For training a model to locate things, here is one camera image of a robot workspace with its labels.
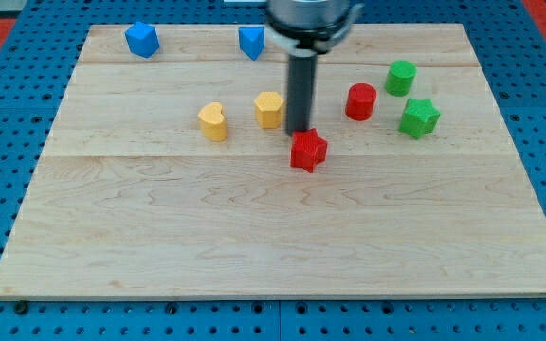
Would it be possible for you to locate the blue cube block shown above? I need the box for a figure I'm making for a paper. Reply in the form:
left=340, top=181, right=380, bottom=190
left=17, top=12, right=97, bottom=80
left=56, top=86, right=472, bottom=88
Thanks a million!
left=124, top=22, right=159, bottom=59

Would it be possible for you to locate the red star block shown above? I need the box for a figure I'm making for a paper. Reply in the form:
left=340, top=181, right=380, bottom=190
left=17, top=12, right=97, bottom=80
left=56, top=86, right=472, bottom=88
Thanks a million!
left=290, top=128, right=328, bottom=173

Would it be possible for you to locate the red cylinder block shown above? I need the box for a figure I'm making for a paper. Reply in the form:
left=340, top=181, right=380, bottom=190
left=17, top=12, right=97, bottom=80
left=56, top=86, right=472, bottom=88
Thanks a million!
left=345, top=83, right=377, bottom=121

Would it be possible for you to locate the yellow hexagon block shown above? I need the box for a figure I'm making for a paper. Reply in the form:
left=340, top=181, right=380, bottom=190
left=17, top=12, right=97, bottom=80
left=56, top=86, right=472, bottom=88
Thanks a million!
left=254, top=92, right=284, bottom=129

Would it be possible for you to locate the blue triangle block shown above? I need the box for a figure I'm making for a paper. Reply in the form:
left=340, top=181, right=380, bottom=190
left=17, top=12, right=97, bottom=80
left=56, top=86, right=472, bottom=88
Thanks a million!
left=238, top=26, right=265, bottom=61

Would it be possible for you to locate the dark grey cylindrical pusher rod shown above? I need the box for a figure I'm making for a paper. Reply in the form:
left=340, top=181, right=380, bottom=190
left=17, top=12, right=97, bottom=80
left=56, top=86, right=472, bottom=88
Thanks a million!
left=285, top=55, right=318, bottom=135

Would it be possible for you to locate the light wooden board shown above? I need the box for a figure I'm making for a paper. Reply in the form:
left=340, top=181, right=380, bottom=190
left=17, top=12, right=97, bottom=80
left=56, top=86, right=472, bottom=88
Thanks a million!
left=0, top=24, right=546, bottom=301

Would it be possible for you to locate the green star block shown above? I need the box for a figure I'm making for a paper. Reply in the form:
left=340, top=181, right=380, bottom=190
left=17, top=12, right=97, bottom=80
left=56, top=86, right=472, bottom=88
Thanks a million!
left=398, top=98, right=441, bottom=139

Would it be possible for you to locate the green cylinder block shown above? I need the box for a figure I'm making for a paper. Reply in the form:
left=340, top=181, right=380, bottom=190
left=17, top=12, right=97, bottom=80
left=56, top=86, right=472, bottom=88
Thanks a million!
left=385, top=60, right=417, bottom=97

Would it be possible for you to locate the yellow heart block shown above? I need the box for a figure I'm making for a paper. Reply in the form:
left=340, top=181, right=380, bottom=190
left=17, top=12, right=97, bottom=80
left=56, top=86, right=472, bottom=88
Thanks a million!
left=198, top=102, right=228, bottom=142

